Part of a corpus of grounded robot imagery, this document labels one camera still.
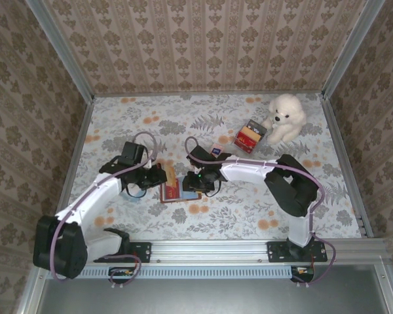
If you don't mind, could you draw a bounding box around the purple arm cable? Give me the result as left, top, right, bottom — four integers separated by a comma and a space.
50, 131, 159, 290
184, 136, 337, 288

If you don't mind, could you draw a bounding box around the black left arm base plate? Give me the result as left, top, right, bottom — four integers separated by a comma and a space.
93, 241, 152, 264

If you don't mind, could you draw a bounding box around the aluminium frame post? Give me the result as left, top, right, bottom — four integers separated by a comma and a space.
320, 0, 386, 101
25, 0, 96, 103

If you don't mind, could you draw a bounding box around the red credit card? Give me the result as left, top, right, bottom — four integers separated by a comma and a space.
234, 132, 257, 152
162, 181, 181, 201

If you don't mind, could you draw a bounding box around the aluminium front beam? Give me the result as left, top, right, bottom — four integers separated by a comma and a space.
35, 237, 391, 263

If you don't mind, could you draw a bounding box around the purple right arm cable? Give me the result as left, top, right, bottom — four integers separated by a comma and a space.
184, 136, 337, 288

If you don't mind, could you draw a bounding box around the clear plastic card box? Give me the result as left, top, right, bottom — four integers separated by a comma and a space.
232, 119, 269, 155

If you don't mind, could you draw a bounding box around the aluminium table back rail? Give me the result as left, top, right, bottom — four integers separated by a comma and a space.
91, 91, 325, 97

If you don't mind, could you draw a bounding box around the aluminium table side rail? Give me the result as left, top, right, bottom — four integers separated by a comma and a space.
320, 94, 374, 239
54, 96, 96, 218

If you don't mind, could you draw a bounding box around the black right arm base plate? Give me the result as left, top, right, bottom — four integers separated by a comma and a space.
267, 241, 328, 263

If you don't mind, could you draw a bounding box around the black controller board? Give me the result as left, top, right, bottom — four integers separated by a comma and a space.
290, 265, 315, 284
108, 266, 139, 285

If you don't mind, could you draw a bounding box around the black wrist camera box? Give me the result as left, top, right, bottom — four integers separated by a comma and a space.
188, 146, 214, 163
121, 141, 145, 164

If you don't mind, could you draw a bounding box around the white slotted cable duct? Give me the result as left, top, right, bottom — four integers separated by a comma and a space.
47, 265, 297, 279

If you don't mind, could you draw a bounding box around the black thin cable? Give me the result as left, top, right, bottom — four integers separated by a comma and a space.
122, 183, 149, 199
204, 179, 223, 199

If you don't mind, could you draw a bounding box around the brown leather card holder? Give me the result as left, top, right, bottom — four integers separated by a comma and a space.
159, 176, 204, 205

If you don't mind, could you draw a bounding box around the floral table cover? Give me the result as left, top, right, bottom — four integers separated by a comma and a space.
57, 93, 364, 241

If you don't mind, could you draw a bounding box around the yellow orange credit card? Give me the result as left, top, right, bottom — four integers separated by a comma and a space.
164, 165, 177, 184

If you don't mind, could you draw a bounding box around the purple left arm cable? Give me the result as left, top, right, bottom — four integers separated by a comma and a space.
50, 131, 159, 290

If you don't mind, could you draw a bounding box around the grey metal panel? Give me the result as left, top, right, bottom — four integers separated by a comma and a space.
35, 264, 391, 314

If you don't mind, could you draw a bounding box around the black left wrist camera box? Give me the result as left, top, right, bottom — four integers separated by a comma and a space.
121, 141, 145, 164

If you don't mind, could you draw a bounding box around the white plush dog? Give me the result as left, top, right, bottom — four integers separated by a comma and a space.
260, 94, 308, 145

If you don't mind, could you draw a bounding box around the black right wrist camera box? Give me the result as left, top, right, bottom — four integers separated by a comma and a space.
188, 146, 214, 163

